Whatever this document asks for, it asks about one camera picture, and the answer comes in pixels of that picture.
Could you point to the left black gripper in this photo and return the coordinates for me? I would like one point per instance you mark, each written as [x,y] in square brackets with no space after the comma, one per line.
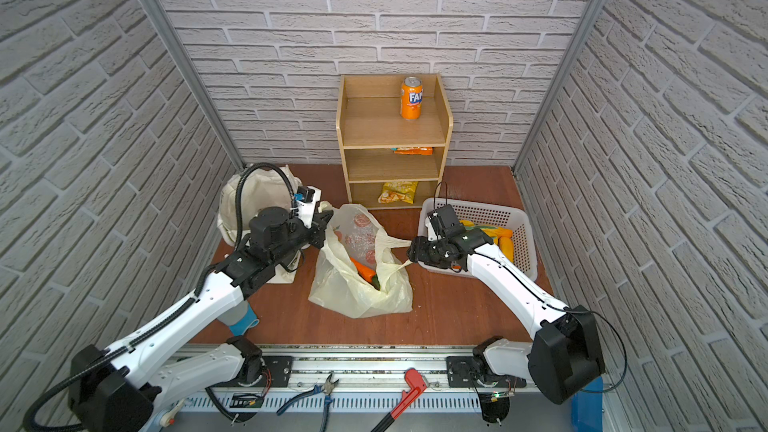
[318,230]

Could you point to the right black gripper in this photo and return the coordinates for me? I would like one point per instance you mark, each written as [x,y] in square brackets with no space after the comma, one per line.
[420,250]

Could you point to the cream plastic grocery bag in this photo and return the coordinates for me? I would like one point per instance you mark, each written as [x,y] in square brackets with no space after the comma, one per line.
[357,273]

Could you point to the orange carrot toy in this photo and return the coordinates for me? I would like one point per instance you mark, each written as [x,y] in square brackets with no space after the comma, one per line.
[368,274]

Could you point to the yellow chips bag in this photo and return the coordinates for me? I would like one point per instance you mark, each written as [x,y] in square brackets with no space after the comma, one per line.
[398,192]

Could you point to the white floral canvas tote bag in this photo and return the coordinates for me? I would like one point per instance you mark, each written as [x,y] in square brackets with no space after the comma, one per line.
[263,188]

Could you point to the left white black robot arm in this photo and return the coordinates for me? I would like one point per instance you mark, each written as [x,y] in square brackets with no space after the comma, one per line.
[122,387]

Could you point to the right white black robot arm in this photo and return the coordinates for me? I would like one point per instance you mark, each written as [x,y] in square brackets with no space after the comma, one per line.
[565,355]

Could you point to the yellow banana toy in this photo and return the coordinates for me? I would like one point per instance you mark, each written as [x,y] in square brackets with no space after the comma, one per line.
[502,237]

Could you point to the wooden shelf unit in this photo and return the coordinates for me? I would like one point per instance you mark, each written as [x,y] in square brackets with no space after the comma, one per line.
[369,126]

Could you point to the white plastic basket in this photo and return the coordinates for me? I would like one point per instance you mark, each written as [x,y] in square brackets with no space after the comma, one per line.
[507,217]

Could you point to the orange Fox's candy bag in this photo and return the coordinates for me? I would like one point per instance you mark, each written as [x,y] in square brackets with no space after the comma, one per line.
[421,151]

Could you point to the grey blue work glove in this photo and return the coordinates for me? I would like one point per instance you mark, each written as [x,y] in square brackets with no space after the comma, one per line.
[240,319]

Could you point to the red black clamp tool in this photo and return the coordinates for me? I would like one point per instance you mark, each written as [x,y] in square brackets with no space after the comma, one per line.
[417,386]

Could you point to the orange Fanta can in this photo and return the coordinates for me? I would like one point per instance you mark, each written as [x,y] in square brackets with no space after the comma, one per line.
[411,98]

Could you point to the blue plastic container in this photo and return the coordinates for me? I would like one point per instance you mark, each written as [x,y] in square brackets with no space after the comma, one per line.
[587,408]

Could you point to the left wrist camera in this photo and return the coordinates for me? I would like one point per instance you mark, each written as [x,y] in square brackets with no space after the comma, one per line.
[307,199]

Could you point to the aluminium mounting rail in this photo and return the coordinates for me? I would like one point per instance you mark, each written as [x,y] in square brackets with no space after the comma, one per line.
[309,378]

